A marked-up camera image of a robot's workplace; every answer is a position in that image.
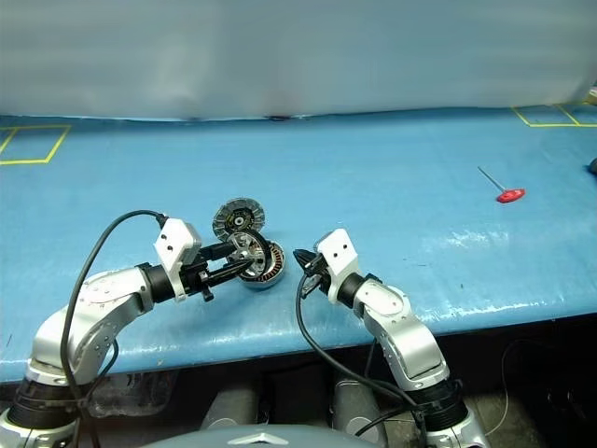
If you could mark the dark grey rounded shape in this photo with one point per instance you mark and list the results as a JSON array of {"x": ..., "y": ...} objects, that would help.
[
  {"x": 356, "y": 410},
  {"x": 231, "y": 408}
]

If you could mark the black-rimmed silver spoked rotor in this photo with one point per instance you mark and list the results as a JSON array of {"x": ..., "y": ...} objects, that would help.
[{"x": 254, "y": 249}]

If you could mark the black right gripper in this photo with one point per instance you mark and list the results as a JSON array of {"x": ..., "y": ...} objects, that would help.
[{"x": 322, "y": 275}]

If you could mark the dark rounded object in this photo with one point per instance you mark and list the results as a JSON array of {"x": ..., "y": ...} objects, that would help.
[{"x": 593, "y": 165}]

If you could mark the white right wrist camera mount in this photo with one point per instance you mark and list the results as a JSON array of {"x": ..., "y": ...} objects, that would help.
[{"x": 340, "y": 256}]

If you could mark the blue plastic table cover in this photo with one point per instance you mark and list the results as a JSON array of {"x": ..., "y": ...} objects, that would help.
[{"x": 373, "y": 186}]

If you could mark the white backdrop sheet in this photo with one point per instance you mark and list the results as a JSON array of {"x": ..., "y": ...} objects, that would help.
[{"x": 298, "y": 56}]

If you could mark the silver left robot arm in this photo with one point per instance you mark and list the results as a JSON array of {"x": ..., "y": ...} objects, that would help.
[{"x": 93, "y": 303}]

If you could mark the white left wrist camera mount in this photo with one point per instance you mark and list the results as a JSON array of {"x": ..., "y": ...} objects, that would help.
[{"x": 175, "y": 242}]

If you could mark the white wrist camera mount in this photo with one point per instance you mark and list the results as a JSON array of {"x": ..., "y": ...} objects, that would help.
[
  {"x": 175, "y": 242},
  {"x": 340, "y": 256}
]

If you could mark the silver motor housing with stator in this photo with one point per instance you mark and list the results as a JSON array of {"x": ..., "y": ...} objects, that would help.
[{"x": 275, "y": 270}]

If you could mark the grey robot torso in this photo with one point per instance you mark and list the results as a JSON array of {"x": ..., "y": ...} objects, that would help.
[{"x": 261, "y": 439}]

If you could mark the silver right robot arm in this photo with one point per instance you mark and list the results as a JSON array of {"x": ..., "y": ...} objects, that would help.
[{"x": 406, "y": 326}]

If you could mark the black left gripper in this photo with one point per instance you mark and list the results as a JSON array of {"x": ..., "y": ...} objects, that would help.
[{"x": 193, "y": 277}]

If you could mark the silver round motor lid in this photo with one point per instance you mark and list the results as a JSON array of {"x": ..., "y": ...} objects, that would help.
[{"x": 238, "y": 217}]

